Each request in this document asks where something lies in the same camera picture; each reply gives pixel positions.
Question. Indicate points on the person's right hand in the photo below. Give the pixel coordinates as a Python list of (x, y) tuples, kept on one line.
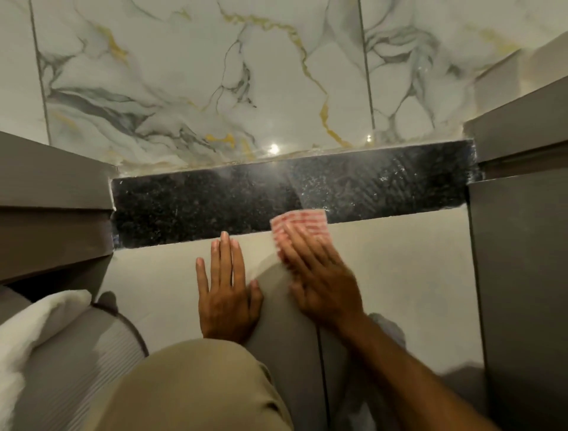
[(326, 291)]

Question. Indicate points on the person's left hand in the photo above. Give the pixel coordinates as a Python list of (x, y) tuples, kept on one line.
[(226, 311)]

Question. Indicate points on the person's left little finger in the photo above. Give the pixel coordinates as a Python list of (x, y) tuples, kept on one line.
[(202, 277)]

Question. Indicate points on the person's left middle finger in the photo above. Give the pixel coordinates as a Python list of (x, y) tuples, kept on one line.
[(225, 259)]

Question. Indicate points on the person's right thumb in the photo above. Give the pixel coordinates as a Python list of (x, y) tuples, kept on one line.
[(300, 298)]

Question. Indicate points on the person's left thumb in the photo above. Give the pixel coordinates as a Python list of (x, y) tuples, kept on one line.
[(256, 298)]

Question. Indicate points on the red white checked cloth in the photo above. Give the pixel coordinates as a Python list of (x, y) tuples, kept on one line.
[(301, 220)]

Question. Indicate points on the person's right forearm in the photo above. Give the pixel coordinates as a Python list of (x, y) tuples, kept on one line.
[(408, 377)]

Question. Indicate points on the black granite threshold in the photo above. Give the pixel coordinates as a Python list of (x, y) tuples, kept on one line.
[(213, 202)]

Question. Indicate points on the person's khaki trouser leg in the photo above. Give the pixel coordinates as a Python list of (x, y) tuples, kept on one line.
[(195, 390)]

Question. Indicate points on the white towel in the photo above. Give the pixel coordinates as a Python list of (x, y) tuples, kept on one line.
[(26, 333)]

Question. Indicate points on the grey door frame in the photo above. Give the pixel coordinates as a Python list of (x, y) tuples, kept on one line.
[(49, 208), (523, 248)]

